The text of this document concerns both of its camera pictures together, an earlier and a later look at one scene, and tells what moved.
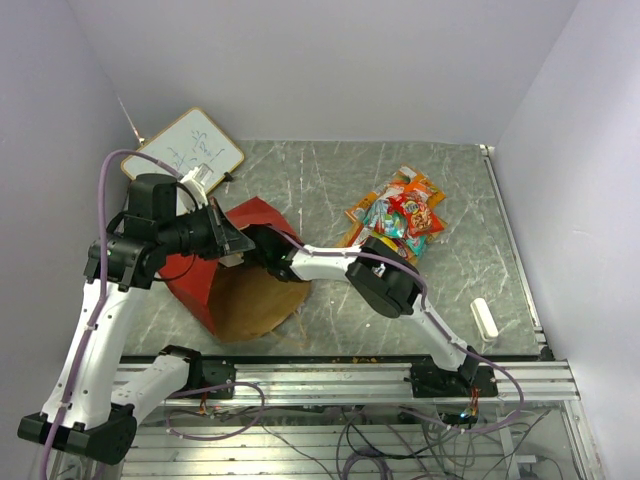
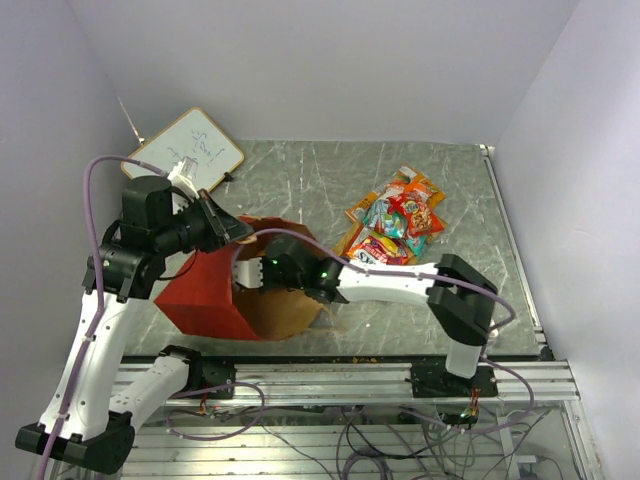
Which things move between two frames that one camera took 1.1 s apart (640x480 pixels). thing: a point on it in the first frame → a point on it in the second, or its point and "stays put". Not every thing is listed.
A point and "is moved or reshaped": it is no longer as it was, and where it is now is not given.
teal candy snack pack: x=380 y=222 stays put
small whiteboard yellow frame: x=190 y=140 stays put
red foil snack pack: x=419 y=216 stays put
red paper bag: x=237 y=302 is moved or reshaped
